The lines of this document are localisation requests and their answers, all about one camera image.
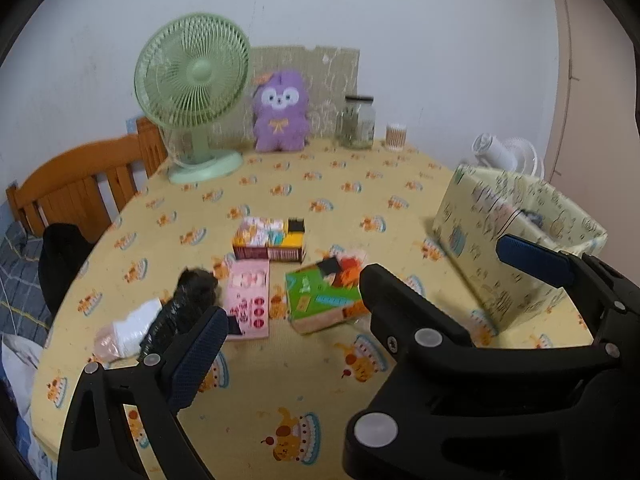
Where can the white cloth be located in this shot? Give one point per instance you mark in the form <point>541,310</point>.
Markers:
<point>17,360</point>

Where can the yellow printed storage box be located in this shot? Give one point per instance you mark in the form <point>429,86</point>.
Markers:
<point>480,240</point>

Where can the cotton swab container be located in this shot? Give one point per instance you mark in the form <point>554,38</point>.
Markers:
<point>395,137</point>

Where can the yellow printed tablecloth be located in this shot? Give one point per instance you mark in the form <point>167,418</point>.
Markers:
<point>325,200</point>

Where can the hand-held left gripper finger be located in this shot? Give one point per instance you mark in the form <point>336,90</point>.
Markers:
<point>192,360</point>

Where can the wooden chair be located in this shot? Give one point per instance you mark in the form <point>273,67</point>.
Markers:
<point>75,180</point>

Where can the small white fan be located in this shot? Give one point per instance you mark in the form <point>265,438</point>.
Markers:
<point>505,155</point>

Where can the glass jar with black lid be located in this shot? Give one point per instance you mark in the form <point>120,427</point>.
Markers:
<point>357,122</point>

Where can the blue plaid bedding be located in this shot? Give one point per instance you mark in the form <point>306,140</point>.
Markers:
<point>20,280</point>

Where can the cartoon printed tissue pack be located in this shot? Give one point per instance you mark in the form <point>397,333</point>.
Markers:
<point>265,237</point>

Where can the green tissue pack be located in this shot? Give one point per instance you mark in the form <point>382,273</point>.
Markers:
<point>312,305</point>

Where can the green desk fan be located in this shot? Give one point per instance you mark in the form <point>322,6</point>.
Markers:
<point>192,75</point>

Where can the purple plush toy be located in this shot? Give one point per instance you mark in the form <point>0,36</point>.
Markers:
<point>280,110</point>

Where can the black garment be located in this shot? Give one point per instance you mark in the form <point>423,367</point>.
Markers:
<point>62,265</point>

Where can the black plastic bag bundle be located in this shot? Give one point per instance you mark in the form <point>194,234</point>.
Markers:
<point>185,300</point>

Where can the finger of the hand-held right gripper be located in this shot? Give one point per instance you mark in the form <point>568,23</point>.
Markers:
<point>535,260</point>
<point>415,310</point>

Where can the pink tissue pack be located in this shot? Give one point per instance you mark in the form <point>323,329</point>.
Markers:
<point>247,295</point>

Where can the beige printed cardboard sheet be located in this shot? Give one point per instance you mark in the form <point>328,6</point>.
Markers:
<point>330,75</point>

